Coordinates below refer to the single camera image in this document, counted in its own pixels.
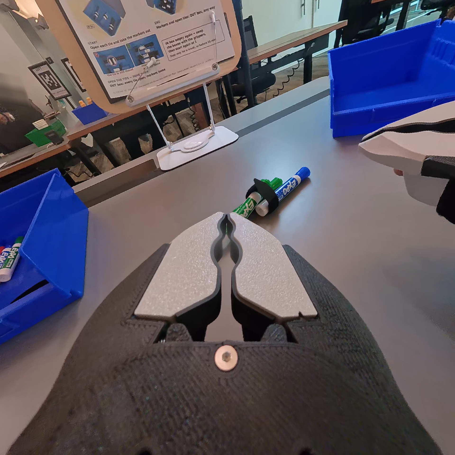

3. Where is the blue plastic bin with markers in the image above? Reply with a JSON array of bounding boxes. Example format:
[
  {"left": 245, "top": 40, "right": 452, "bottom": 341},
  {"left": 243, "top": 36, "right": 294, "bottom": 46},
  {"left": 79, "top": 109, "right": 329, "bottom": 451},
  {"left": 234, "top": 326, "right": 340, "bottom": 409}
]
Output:
[{"left": 0, "top": 168, "right": 89, "bottom": 345}]

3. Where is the white metal document stand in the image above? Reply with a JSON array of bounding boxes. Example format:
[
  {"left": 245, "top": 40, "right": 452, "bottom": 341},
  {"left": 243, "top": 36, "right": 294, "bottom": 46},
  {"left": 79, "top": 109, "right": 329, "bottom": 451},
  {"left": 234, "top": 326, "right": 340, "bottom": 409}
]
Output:
[{"left": 125, "top": 10, "right": 239, "bottom": 172}]

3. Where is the black office chair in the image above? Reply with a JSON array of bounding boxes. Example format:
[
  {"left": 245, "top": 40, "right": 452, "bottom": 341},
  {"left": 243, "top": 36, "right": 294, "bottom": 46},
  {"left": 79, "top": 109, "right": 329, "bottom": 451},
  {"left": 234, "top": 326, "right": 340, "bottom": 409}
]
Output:
[{"left": 233, "top": 15, "right": 277, "bottom": 105}]

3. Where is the green dry erase marker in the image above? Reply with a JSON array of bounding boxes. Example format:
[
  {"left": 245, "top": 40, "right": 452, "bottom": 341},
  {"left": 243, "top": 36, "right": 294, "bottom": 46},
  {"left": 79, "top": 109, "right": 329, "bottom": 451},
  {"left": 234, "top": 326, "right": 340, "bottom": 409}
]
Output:
[
  {"left": 0, "top": 236, "right": 24, "bottom": 283},
  {"left": 257, "top": 178, "right": 283, "bottom": 217},
  {"left": 233, "top": 179, "right": 275, "bottom": 223}
]

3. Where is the printed tag sign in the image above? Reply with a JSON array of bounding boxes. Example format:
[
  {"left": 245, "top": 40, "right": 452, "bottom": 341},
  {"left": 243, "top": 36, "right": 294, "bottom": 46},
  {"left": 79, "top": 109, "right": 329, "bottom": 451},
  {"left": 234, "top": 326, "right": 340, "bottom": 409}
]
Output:
[
  {"left": 28, "top": 61, "right": 70, "bottom": 101},
  {"left": 60, "top": 57, "right": 86, "bottom": 93}
]

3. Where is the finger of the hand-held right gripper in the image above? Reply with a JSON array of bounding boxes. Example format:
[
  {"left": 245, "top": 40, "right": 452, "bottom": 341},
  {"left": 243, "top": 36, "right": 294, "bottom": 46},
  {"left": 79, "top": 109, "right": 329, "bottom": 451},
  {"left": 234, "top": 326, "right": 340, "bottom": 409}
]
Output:
[
  {"left": 358, "top": 130, "right": 455, "bottom": 176},
  {"left": 381, "top": 101, "right": 455, "bottom": 132}
]

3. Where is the instruction sheet board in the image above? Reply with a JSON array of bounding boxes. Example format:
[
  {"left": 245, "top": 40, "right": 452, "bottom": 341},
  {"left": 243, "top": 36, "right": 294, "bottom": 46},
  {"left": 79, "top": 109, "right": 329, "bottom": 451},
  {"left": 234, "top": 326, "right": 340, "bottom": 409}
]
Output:
[{"left": 36, "top": 0, "right": 243, "bottom": 115}]

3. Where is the green plastic bin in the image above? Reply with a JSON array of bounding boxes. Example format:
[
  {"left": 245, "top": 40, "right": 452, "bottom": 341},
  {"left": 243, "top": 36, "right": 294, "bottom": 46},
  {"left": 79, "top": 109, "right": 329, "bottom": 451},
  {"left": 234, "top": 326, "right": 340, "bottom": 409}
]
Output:
[{"left": 25, "top": 120, "right": 67, "bottom": 146}]

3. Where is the wooden background table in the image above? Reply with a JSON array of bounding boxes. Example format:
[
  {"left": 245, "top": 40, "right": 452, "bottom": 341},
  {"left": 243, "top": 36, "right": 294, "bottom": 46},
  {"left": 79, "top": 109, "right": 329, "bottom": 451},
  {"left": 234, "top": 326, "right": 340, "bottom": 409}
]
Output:
[
  {"left": 0, "top": 91, "right": 214, "bottom": 178},
  {"left": 245, "top": 19, "right": 348, "bottom": 65}
]

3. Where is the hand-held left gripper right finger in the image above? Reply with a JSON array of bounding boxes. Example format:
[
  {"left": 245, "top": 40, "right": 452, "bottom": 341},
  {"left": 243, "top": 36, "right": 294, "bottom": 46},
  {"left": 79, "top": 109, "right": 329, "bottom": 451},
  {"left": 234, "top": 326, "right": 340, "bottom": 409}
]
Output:
[{"left": 227, "top": 212, "right": 319, "bottom": 323}]

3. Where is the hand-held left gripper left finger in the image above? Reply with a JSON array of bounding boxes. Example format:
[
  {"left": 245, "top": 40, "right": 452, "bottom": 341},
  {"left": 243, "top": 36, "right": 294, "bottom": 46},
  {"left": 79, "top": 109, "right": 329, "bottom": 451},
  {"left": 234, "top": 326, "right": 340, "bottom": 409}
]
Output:
[{"left": 133, "top": 212, "right": 227, "bottom": 321}]

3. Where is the black hook-and-loop strap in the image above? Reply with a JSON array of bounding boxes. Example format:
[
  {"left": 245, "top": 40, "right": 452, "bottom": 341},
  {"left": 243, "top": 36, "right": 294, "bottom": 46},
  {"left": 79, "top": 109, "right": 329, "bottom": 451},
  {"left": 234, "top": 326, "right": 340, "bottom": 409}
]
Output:
[{"left": 246, "top": 179, "right": 280, "bottom": 216}]

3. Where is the small blue plastic bin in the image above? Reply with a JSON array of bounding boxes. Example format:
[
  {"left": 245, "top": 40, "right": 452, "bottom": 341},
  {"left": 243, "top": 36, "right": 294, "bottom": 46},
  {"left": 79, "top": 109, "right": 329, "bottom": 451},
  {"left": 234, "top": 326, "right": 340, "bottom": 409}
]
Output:
[{"left": 72, "top": 103, "right": 108, "bottom": 126}]

